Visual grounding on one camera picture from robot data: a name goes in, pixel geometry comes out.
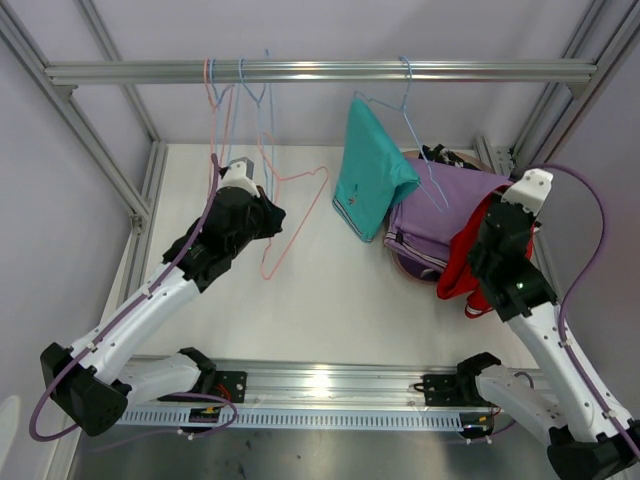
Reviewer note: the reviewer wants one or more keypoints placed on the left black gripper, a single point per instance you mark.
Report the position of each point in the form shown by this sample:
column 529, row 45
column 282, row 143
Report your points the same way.
column 272, row 214

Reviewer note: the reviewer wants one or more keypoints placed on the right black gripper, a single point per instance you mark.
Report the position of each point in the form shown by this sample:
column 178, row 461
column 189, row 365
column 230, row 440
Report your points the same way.
column 529, row 218

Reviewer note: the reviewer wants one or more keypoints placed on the red trousers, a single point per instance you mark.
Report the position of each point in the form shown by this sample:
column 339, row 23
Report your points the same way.
column 458, row 279

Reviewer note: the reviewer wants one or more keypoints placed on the pale blue wire hanger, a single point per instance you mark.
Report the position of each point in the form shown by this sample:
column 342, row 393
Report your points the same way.
column 401, row 108

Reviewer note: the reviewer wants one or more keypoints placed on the lilac trousers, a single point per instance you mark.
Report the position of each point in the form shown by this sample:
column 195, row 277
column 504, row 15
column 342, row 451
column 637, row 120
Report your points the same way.
column 422, row 225

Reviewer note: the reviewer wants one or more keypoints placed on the black white patterned trousers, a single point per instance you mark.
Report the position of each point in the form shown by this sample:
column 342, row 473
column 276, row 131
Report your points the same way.
column 442, row 155

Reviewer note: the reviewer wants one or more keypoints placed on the teal trousers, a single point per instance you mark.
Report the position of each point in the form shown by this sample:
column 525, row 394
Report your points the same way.
column 374, row 174

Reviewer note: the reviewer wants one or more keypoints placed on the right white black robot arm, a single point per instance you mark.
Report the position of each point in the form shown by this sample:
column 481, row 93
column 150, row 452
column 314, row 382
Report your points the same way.
column 586, row 433

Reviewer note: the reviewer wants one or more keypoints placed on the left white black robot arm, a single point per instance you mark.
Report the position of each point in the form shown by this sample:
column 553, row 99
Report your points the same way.
column 91, row 381

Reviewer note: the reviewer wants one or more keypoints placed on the translucent brown plastic basin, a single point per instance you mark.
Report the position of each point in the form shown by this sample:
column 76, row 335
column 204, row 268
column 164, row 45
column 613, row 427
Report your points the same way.
column 409, row 267

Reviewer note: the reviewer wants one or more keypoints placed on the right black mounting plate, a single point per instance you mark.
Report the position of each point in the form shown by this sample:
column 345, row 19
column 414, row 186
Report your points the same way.
column 443, row 390

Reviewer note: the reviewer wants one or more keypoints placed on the black mounting plate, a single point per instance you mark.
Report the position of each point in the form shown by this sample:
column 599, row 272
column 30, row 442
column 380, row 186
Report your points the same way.
column 443, row 390
column 231, row 385

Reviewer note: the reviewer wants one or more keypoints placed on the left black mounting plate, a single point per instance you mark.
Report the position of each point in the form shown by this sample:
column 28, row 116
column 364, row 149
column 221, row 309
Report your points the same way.
column 231, row 385

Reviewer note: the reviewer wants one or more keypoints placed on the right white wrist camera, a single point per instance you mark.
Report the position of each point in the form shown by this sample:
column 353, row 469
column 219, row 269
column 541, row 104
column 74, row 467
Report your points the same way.
column 530, row 192

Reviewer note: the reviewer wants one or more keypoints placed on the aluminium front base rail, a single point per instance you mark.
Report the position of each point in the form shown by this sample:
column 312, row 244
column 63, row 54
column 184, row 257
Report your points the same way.
column 326, row 386

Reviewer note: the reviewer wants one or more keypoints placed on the aluminium hanging rail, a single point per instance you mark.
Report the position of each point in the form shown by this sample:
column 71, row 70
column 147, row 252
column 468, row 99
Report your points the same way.
column 296, row 71

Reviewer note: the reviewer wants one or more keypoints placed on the slotted grey cable duct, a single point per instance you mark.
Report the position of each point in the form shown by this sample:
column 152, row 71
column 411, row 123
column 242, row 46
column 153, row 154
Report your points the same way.
column 253, row 418

